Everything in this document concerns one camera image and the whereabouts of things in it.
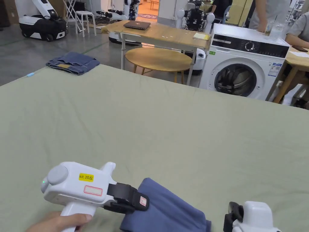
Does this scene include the white humanoid robot with arms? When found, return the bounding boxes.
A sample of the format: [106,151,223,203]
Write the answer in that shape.
[96,0,142,47]

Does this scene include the black torso robot white shoulders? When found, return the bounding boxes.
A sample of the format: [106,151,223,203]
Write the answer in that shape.
[176,0,216,76]

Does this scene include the dark blue garment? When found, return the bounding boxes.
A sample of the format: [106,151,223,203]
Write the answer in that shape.
[119,177,212,232]

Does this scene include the person's left hand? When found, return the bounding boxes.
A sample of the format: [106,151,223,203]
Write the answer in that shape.
[25,211,93,232]

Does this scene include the white and black wheeled robot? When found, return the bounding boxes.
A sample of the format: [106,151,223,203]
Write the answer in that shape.
[18,0,68,42]

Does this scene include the rectangular wooden table with laptop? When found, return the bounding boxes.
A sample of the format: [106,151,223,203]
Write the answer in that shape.
[106,20,212,85]

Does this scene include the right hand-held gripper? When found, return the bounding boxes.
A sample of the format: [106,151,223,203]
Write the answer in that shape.
[223,200,282,232]

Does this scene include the round low wooden table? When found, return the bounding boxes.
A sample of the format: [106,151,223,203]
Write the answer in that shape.
[125,47,193,85]

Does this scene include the bed with pale green sheet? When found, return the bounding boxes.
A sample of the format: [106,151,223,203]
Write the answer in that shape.
[0,64,309,232]

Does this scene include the white folding rack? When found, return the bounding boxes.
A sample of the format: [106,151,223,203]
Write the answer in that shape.
[63,0,78,24]

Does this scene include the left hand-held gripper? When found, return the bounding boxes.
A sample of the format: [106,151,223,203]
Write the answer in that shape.
[41,161,150,230]

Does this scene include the white round stool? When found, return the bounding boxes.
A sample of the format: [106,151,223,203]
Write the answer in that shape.
[75,11,97,38]

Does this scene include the white washing machine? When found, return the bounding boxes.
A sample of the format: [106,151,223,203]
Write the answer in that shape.
[198,23,290,101]

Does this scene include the wooden table with pale top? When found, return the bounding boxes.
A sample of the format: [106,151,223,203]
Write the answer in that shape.
[265,45,309,104]

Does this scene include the folded blue jeans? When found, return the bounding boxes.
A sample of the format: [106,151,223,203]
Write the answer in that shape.
[46,51,100,76]

